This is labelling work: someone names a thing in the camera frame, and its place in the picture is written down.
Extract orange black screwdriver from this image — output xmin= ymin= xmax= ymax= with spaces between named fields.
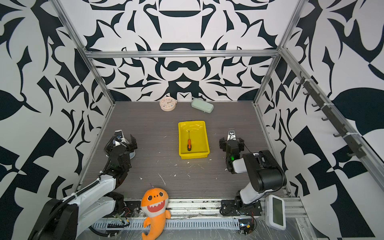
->
xmin=187 ymin=131 xmax=192 ymax=152

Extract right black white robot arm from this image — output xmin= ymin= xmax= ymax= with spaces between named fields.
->
xmin=219 ymin=129 xmax=287 ymax=208

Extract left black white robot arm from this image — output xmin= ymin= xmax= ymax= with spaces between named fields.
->
xmin=29 ymin=130 xmax=138 ymax=240

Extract yellow plastic bin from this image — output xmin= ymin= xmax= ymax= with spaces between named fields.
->
xmin=178 ymin=121 xmax=210 ymax=160

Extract green case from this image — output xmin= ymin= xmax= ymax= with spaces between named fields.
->
xmin=191 ymin=99 xmax=214 ymax=114

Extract orange shark plush toy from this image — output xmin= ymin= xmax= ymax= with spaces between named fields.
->
xmin=141 ymin=188 xmax=171 ymax=240

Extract pink round clock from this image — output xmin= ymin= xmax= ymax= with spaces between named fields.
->
xmin=159 ymin=97 xmax=177 ymax=112

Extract white digital display device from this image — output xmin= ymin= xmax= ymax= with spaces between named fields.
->
xmin=265 ymin=195 xmax=287 ymax=231

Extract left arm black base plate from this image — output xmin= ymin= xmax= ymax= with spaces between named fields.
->
xmin=120 ymin=201 xmax=141 ymax=218

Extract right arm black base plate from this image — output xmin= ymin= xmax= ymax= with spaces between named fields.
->
xmin=220 ymin=200 xmax=263 ymax=217

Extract white slotted cable duct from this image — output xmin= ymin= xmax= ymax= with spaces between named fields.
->
xmin=93 ymin=219 xmax=240 ymax=231

